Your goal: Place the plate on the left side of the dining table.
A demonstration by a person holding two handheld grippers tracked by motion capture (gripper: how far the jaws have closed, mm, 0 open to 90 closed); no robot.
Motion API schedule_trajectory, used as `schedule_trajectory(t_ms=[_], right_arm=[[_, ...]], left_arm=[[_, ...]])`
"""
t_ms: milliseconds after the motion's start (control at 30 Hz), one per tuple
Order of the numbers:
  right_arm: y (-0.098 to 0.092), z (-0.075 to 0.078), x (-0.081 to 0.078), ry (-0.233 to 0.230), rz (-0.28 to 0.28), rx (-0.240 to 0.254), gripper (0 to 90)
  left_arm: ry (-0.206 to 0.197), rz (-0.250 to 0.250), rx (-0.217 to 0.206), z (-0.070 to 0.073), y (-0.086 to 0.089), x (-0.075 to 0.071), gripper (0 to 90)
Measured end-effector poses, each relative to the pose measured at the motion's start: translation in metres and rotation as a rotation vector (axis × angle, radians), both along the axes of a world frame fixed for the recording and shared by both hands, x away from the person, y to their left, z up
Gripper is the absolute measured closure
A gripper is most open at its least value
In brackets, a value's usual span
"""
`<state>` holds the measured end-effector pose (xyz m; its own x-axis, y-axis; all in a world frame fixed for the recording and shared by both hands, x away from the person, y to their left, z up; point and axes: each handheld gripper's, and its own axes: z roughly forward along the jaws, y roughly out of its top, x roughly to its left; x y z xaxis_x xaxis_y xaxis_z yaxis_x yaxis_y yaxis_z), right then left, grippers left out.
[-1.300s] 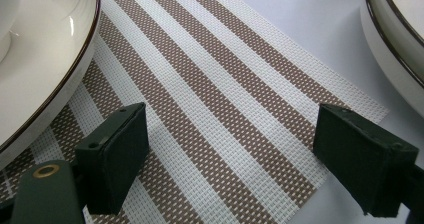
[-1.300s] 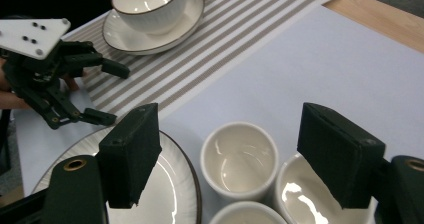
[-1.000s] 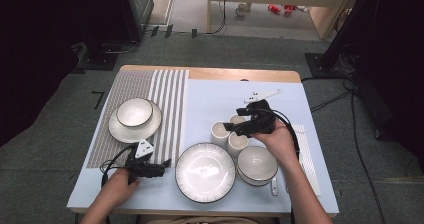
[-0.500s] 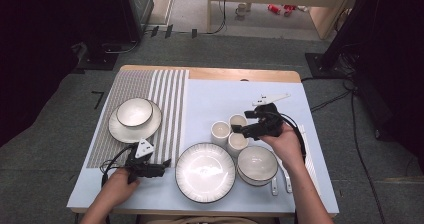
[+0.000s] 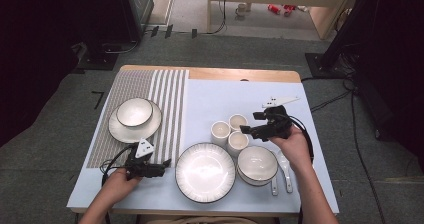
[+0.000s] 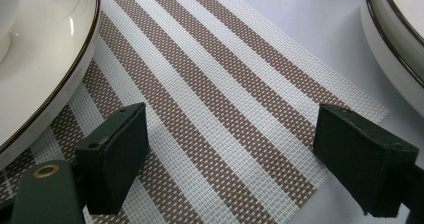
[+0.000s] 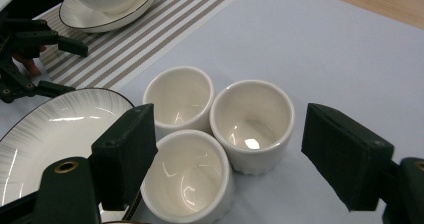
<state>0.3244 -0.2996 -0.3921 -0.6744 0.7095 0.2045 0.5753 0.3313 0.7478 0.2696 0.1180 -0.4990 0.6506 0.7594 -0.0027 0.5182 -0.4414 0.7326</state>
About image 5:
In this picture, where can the grey striped placemat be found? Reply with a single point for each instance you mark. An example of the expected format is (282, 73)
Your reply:
(133, 84)

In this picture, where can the person's left hand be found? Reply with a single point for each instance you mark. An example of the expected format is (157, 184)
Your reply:
(118, 187)

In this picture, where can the pale small floor object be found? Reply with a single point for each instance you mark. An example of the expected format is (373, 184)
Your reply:
(241, 9)

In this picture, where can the white small floor object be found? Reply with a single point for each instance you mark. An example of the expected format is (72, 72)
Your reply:
(302, 8)

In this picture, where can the person's right hand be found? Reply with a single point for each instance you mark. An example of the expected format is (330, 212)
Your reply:
(296, 150)

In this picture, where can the white ceramic spoon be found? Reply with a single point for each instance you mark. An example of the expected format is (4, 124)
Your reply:
(274, 187)
(284, 165)

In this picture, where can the dark curtain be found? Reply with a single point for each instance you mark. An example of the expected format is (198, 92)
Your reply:
(33, 50)
(400, 67)

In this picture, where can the black floor bracket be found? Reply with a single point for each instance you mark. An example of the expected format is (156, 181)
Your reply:
(194, 33)
(168, 31)
(155, 31)

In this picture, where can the person's beige trousers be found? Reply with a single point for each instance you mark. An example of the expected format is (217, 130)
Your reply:
(200, 220)

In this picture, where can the red floor object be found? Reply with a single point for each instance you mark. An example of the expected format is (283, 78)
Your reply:
(288, 10)
(274, 9)

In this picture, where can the black stand base plate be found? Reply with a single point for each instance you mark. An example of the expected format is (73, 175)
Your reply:
(98, 61)
(316, 65)

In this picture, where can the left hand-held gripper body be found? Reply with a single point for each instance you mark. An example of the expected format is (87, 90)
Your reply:
(140, 169)

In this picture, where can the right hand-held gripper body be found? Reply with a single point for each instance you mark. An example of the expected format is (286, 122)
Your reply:
(278, 125)

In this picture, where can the white ribbed plate dark rim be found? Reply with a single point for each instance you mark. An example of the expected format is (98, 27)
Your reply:
(205, 172)
(133, 135)

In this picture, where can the white ceramic cup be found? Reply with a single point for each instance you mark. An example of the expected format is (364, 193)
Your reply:
(237, 122)
(237, 143)
(220, 130)

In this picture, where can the black slanted stand pole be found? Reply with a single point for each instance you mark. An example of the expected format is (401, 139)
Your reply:
(346, 24)

